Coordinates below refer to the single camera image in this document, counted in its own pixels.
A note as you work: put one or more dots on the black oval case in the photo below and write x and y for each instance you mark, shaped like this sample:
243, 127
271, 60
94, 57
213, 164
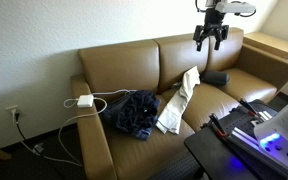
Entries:
215, 77

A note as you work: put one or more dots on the cream white clothing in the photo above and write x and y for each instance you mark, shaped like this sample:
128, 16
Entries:
177, 105

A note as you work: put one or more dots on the red black clamp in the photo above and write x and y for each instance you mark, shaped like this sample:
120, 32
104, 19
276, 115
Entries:
217, 125
250, 108

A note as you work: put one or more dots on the dark blue clothing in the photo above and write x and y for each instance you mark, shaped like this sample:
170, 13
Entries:
134, 113

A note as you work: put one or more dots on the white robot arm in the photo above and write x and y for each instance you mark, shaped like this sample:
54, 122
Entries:
284, 126

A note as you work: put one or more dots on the small grey floor adapter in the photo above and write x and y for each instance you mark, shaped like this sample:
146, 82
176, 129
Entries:
39, 148

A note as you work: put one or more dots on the white wall outlet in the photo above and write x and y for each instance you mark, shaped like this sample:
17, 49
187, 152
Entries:
12, 110

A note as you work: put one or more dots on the light wooden side table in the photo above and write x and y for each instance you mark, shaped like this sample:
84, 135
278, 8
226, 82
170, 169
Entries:
274, 43

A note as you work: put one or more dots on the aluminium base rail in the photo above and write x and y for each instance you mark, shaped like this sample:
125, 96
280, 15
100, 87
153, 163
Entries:
247, 138

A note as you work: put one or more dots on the white power adapter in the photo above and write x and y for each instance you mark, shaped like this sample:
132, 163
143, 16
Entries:
85, 101

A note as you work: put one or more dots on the brown leather sofa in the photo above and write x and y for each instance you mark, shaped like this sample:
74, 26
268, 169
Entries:
130, 66

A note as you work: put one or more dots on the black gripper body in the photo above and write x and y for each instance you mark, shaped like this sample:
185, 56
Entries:
214, 20

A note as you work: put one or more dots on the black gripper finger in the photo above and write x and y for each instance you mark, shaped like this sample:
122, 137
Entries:
218, 42
200, 44

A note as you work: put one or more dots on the black robot table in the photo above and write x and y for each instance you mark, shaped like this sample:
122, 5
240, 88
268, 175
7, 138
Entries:
210, 155

